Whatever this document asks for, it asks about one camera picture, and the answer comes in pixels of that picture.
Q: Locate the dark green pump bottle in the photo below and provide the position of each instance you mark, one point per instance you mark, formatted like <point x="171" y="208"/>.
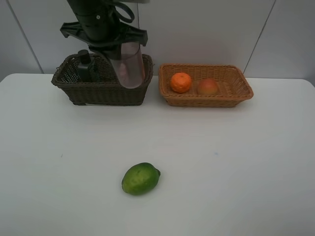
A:
<point x="87" y="68"/>

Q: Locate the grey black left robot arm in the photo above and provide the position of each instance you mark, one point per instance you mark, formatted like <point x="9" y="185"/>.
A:
<point x="102" y="7"/>

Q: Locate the pink bottle white cap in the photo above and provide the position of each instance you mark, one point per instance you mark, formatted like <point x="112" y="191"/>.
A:
<point x="123" y="74"/>

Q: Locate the orange mandarin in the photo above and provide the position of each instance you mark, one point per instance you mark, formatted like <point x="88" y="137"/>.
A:
<point x="180" y="82"/>

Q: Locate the green lime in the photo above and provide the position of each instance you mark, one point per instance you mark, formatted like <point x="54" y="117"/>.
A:
<point x="140" y="179"/>

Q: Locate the light brown wicker basket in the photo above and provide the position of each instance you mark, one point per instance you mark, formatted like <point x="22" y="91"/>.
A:
<point x="233" y="87"/>

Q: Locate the translucent purple plastic cup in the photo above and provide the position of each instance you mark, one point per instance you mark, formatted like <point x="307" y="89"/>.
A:
<point x="132" y="58"/>

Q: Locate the dark brown wicker basket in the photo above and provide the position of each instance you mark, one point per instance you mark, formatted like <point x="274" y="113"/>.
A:
<point x="106" y="92"/>

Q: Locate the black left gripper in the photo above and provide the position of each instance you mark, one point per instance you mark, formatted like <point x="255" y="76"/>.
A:
<point x="104" y="33"/>

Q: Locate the red yellow apple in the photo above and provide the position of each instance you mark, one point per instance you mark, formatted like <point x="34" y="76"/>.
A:
<point x="207" y="87"/>

